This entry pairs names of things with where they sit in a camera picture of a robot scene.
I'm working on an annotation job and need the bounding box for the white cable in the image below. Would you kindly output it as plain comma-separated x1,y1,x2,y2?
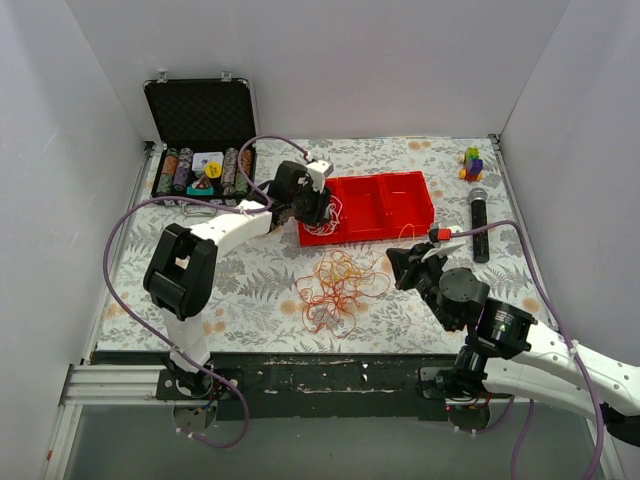
302,194,346,239

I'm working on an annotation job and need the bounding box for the orange cable tangle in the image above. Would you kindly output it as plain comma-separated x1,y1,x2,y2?
293,223,419,341

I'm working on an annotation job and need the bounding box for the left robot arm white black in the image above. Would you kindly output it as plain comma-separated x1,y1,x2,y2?
143,160,333,400

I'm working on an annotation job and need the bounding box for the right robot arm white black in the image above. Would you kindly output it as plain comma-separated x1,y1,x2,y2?
386,243,639,446

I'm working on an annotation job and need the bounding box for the floral table mat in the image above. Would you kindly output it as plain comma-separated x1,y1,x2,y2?
95,137,516,354

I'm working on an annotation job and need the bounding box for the red three-compartment tray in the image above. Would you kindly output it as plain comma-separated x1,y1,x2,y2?
298,171,435,247

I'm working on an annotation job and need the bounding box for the black microphone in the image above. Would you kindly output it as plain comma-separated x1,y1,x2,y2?
468,188,490,264

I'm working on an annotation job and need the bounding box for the yellow round chip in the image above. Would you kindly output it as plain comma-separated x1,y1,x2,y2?
204,161,222,179

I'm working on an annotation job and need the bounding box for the white card deck box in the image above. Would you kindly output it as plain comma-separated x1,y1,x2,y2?
192,151,224,170

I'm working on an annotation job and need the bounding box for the colourful toy block figure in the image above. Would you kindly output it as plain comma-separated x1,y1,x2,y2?
459,147,484,182

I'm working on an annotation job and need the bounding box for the black poker chip case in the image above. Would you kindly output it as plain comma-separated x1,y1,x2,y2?
143,74,257,207

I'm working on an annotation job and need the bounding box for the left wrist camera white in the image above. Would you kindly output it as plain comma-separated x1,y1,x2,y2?
297,152,334,193

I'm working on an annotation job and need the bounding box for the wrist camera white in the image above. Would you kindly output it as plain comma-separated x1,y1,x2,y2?
421,225,466,263
297,152,334,193

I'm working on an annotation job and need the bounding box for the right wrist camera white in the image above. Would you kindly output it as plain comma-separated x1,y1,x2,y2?
421,225,466,263

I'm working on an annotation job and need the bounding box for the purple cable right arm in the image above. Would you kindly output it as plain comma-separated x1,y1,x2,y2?
449,219,604,480

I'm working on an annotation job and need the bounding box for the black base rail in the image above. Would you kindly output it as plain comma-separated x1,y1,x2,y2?
154,349,516,422

